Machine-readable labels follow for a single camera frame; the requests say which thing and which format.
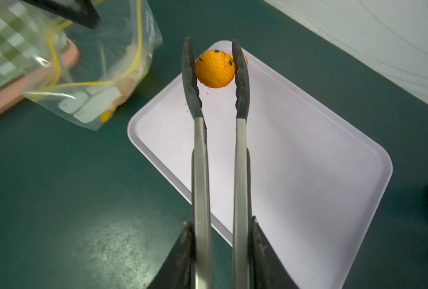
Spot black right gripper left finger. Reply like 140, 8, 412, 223
147, 223, 194, 289

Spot metal tongs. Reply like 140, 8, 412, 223
182, 37, 253, 289

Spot round orange spotted cookie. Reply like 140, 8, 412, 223
194, 49, 236, 89

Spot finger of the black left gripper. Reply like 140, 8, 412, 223
23, 0, 100, 29

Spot lilac plastic tray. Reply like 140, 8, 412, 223
127, 47, 393, 289

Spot pink tray with checked cloth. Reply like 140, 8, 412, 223
0, 1, 80, 127

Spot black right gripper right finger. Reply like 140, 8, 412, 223
252, 217, 298, 289

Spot resealable bag with duck print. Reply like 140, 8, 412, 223
23, 1, 162, 131

